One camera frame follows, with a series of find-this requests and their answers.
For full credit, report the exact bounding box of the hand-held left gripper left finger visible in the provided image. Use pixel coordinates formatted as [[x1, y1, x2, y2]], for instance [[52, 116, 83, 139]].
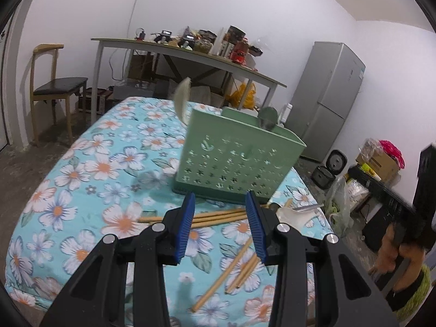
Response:
[[39, 192, 196, 327]]

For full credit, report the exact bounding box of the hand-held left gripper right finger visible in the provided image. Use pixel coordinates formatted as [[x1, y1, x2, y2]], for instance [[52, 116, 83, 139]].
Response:
[[245, 191, 399, 327]]

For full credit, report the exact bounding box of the white ceramic spoon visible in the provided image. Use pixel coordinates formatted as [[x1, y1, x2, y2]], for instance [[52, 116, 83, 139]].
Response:
[[275, 202, 326, 232]]

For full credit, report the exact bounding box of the green perforated utensil holder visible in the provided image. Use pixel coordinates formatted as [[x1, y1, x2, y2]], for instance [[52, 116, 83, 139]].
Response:
[[172, 107, 307, 205]]

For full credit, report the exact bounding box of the green spoon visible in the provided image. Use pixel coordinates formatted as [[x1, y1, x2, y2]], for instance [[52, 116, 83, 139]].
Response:
[[257, 107, 279, 132]]

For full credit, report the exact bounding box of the pale beige spoon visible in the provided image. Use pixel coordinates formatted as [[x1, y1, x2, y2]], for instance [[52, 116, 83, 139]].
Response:
[[172, 77, 193, 125]]

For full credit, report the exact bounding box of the person's right hand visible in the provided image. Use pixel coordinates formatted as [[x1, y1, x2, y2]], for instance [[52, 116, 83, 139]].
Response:
[[370, 224, 428, 292]]

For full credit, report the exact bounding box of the magenta bag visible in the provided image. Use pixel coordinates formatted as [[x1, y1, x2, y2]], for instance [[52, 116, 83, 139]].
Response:
[[378, 140, 406, 169]]

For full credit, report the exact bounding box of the black low cabinet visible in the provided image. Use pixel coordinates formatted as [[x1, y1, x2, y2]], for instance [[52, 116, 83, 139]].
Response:
[[347, 165, 419, 246]]

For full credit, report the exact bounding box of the black rice cooker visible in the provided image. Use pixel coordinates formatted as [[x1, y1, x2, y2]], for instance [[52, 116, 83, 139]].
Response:
[[311, 150, 348, 189]]

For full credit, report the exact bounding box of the clear bag of vegetables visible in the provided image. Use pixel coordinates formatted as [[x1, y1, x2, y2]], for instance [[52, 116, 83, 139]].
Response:
[[323, 175, 355, 237]]

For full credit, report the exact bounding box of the fuzzy cloth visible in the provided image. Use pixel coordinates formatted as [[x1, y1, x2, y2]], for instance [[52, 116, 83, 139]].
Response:
[[385, 266, 431, 314]]

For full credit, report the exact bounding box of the floral blue tablecloth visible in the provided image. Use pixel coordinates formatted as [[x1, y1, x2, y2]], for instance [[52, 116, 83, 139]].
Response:
[[5, 96, 336, 327]]

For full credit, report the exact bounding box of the white upright appliance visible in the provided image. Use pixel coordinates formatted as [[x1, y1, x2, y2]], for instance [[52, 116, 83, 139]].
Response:
[[279, 103, 294, 126]]

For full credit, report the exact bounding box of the yellow plastic bag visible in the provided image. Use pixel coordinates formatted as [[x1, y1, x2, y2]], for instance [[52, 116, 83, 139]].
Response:
[[226, 82, 257, 110]]

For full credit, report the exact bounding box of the white plastic sheet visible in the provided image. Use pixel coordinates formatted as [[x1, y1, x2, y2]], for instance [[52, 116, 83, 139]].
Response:
[[170, 78, 225, 110]]

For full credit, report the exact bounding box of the silver refrigerator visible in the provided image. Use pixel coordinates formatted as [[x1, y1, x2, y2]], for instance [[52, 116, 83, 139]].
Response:
[[285, 41, 367, 162]]

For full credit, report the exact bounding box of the brown cardboard box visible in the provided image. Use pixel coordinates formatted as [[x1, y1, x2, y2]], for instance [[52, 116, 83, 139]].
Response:
[[128, 49, 157, 82]]

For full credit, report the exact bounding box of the long grey-legged table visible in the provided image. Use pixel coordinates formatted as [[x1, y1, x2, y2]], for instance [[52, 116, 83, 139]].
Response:
[[90, 37, 287, 123]]

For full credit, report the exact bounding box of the red oil bottle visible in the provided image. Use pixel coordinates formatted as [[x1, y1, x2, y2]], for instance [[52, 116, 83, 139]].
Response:
[[230, 39, 249, 65]]

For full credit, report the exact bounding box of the glass jar with green contents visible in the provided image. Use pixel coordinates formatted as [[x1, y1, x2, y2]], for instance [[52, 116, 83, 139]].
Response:
[[194, 37, 213, 54]]

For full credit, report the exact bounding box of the wooden chair with dark seat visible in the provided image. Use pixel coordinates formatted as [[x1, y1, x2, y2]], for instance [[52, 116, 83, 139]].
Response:
[[29, 44, 89, 147]]

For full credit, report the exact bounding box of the dark carton box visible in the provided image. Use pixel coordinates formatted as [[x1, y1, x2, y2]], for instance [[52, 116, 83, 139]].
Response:
[[226, 25, 246, 43]]

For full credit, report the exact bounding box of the white door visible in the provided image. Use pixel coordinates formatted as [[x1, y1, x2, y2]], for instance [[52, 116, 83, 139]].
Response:
[[0, 24, 16, 152]]

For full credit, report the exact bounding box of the wall cable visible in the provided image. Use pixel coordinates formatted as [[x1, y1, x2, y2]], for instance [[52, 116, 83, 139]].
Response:
[[128, 0, 152, 40]]

